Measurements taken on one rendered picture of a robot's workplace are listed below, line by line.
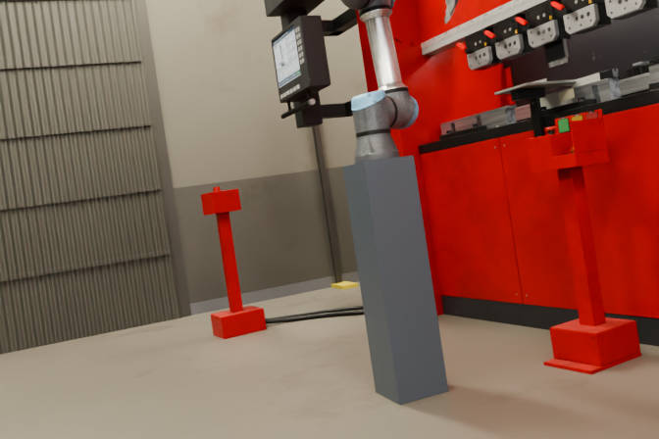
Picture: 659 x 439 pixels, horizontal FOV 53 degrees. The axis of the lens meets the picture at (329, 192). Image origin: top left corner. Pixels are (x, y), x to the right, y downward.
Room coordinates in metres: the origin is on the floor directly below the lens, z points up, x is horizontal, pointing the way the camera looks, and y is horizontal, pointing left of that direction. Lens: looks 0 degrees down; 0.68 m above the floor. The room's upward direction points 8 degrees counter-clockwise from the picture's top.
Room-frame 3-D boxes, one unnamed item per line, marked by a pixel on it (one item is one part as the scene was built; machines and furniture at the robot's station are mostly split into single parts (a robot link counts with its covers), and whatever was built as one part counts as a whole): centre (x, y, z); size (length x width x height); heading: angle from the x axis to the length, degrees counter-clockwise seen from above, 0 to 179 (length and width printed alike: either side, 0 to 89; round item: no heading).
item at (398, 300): (2.22, -0.17, 0.39); 0.18 x 0.18 x 0.78; 21
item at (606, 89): (2.69, -1.03, 0.92); 0.39 x 0.06 x 0.10; 27
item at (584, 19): (2.58, -1.08, 1.26); 0.15 x 0.09 x 0.17; 27
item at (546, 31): (2.76, -0.99, 1.26); 0.15 x 0.09 x 0.17; 27
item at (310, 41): (3.55, 0.06, 1.42); 0.45 x 0.12 x 0.36; 24
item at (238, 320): (3.76, 0.61, 0.41); 0.25 x 0.20 x 0.83; 117
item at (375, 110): (2.22, -0.18, 0.94); 0.13 x 0.12 x 0.14; 136
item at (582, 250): (2.29, -0.83, 0.39); 0.06 x 0.06 x 0.54; 29
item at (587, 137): (2.29, -0.83, 0.75); 0.20 x 0.16 x 0.18; 29
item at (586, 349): (2.27, -0.80, 0.06); 0.25 x 0.20 x 0.12; 119
